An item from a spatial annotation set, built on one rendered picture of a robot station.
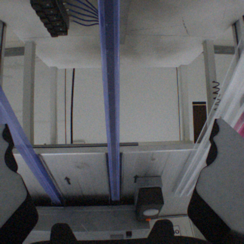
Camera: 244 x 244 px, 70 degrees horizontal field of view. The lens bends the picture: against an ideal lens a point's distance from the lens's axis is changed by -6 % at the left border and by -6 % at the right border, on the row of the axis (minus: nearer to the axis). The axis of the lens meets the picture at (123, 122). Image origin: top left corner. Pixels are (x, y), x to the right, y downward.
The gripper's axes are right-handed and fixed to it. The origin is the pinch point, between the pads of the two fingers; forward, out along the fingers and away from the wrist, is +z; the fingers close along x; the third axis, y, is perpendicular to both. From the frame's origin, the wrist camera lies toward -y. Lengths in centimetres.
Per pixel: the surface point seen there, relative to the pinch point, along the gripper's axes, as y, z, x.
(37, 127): 95, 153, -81
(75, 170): 14.0, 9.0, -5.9
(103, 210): 25.6, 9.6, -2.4
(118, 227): 26.4, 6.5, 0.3
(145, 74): 50, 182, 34
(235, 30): -4, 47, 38
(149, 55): 9, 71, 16
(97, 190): 21.2, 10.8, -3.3
